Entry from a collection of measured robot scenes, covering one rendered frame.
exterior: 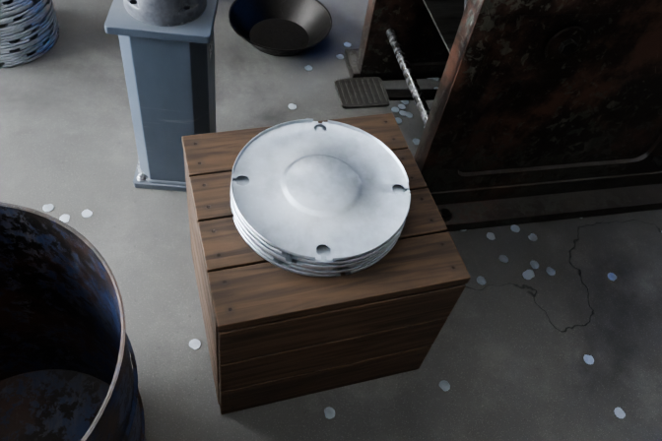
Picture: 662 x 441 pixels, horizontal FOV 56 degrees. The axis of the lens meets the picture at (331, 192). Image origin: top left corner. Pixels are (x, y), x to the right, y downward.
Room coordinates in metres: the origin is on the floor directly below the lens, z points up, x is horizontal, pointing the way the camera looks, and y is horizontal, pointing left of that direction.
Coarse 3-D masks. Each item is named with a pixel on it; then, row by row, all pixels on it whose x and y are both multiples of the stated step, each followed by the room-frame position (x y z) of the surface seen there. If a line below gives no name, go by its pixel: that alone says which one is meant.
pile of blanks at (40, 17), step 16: (0, 0) 1.19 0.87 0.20; (16, 0) 1.22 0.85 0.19; (32, 0) 1.27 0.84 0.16; (48, 0) 1.33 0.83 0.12; (0, 16) 1.19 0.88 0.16; (16, 16) 1.21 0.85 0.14; (32, 16) 1.25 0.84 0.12; (48, 16) 1.30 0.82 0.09; (0, 32) 1.18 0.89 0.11; (16, 32) 1.20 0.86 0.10; (32, 32) 1.24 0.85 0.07; (48, 32) 1.29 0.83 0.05; (0, 48) 1.18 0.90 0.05; (16, 48) 1.19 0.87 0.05; (32, 48) 1.22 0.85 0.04; (48, 48) 1.27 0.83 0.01; (0, 64) 1.18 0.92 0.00; (16, 64) 1.19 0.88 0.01
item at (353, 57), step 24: (384, 0) 1.41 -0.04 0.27; (408, 0) 1.43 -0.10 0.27; (384, 24) 1.41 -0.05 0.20; (408, 24) 1.43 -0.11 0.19; (432, 24) 1.47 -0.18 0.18; (360, 48) 1.43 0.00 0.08; (384, 48) 1.42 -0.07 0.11; (408, 48) 1.45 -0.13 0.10; (432, 48) 1.48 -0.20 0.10; (360, 72) 1.40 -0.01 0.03; (384, 72) 1.42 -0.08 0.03; (432, 72) 1.48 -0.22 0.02
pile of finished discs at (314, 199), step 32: (288, 128) 0.77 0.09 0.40; (320, 128) 0.79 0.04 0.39; (352, 128) 0.79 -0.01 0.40; (256, 160) 0.68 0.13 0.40; (288, 160) 0.69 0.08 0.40; (320, 160) 0.70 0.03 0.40; (352, 160) 0.72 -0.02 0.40; (384, 160) 0.73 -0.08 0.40; (256, 192) 0.61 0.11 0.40; (288, 192) 0.62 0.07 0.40; (320, 192) 0.63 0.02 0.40; (352, 192) 0.65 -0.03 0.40; (384, 192) 0.67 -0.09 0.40; (256, 224) 0.55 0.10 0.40; (288, 224) 0.56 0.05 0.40; (320, 224) 0.58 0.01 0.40; (352, 224) 0.59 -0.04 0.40; (384, 224) 0.60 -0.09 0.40; (288, 256) 0.52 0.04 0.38; (320, 256) 0.52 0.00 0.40; (352, 256) 0.53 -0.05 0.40
